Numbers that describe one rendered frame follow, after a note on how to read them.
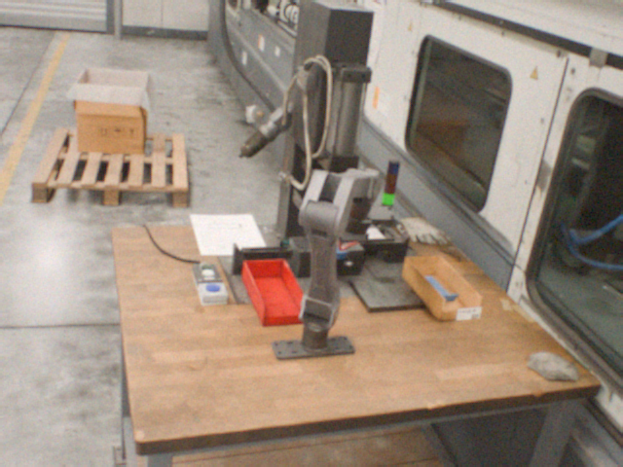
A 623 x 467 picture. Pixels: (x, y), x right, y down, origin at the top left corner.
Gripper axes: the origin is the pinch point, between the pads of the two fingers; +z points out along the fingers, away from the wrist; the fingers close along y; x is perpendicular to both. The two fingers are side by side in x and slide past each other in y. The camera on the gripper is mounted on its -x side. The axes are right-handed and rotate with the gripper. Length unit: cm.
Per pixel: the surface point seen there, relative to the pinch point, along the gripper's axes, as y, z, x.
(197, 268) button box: 4.4, 17.1, 36.6
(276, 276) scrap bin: 1.0, 17.5, 14.0
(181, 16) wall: 780, 511, -78
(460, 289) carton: -12.6, 5.6, -35.9
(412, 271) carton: -4.0, 9.1, -24.3
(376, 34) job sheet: 159, 49, -71
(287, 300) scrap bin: -10.4, 11.4, 14.3
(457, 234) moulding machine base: 28, 35, -63
